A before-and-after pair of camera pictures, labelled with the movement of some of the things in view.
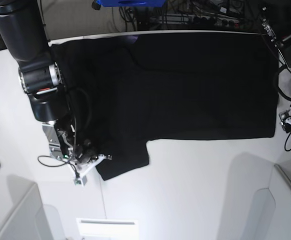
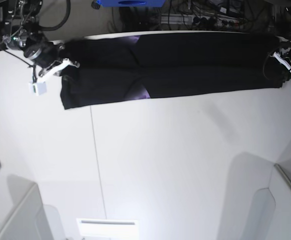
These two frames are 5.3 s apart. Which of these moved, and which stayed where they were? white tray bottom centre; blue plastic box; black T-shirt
Moved: black T-shirt
Stayed: blue plastic box; white tray bottom centre
